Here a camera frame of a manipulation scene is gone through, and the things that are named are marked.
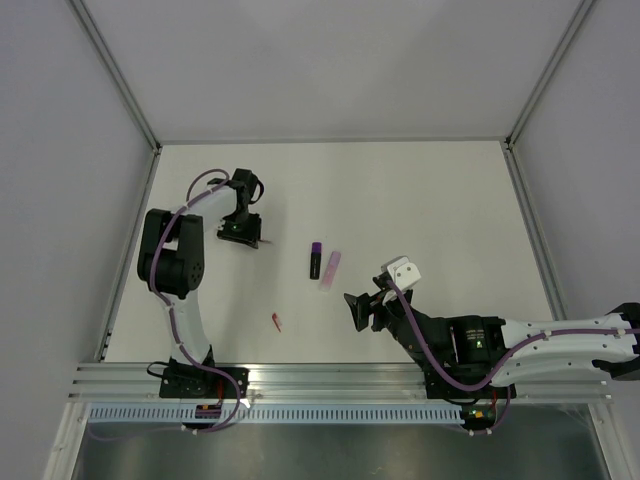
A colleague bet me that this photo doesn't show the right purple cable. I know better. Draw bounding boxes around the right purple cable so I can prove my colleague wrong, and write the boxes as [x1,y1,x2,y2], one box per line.
[387,279,640,392]

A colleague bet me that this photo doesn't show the pink marker pen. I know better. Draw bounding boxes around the pink marker pen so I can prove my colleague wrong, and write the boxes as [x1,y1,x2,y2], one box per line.
[320,251,342,292]

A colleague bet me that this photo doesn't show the aluminium frame post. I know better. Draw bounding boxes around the aluminium frame post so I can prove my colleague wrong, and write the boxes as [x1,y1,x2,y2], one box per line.
[503,0,598,150]
[66,0,162,154]

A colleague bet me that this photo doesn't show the black purple highlighter pen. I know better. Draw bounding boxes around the black purple highlighter pen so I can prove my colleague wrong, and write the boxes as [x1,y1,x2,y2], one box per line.
[309,252,322,280]

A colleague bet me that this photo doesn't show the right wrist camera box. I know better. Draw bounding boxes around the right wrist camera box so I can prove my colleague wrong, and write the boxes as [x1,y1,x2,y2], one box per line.
[381,256,422,291]

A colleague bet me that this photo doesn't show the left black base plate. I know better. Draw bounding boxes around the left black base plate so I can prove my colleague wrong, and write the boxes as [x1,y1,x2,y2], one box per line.
[159,364,249,400]

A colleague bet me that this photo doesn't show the left aluminium frame post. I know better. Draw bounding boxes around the left aluminium frame post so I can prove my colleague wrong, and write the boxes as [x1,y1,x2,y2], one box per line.
[66,0,162,154]

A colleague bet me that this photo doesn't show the right aluminium frame post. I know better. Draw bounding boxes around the right aluminium frame post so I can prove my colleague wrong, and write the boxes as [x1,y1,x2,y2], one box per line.
[503,0,598,150]

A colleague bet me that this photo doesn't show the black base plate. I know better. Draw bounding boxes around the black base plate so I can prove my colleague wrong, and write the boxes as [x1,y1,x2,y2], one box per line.
[159,364,249,400]
[423,369,517,404]

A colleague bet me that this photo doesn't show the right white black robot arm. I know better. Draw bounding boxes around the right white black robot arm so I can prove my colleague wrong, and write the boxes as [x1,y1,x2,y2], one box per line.
[344,294,639,400]

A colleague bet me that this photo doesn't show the white slotted cable duct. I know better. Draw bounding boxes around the white slotted cable duct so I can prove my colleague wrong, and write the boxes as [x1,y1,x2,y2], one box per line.
[89,403,463,425]

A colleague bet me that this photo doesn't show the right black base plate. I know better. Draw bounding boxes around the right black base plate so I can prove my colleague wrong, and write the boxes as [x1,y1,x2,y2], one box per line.
[423,369,517,404]

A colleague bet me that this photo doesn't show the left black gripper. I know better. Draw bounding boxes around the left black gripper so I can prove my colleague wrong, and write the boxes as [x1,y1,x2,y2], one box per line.
[217,211,262,252]

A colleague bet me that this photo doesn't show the aluminium front rail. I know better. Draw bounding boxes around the aluminium front rail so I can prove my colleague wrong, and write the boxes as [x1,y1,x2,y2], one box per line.
[67,363,613,405]

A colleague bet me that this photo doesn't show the red pen cap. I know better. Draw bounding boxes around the red pen cap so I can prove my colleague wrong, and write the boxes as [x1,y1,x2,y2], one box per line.
[271,312,282,333]

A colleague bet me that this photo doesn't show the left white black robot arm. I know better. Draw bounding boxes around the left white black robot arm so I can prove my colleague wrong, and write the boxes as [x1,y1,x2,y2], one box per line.
[137,168,265,398]

